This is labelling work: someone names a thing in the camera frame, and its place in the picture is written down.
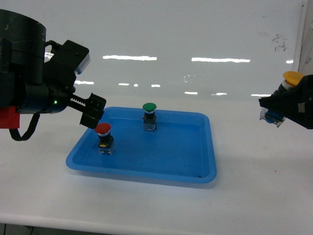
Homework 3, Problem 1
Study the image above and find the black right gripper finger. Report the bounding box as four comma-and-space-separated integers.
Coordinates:
259, 73, 313, 129

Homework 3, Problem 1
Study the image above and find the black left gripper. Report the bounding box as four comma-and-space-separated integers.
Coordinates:
17, 60, 107, 129

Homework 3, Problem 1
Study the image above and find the yellow mushroom push button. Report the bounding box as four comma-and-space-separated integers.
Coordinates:
259, 71, 304, 128

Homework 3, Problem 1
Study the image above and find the red mushroom push button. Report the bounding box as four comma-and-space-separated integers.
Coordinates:
94, 122, 115, 155

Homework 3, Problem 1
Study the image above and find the white partition panel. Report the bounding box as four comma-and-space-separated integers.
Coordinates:
292, 0, 313, 75

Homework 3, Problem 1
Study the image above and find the green mushroom push button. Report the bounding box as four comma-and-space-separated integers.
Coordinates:
142, 103, 157, 131

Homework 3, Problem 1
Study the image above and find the blue plastic tray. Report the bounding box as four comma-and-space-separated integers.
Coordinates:
66, 107, 217, 184

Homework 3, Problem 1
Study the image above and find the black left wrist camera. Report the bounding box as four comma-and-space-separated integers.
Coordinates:
46, 40, 90, 74

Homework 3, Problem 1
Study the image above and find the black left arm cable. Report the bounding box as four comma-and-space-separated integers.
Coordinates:
9, 113, 41, 142

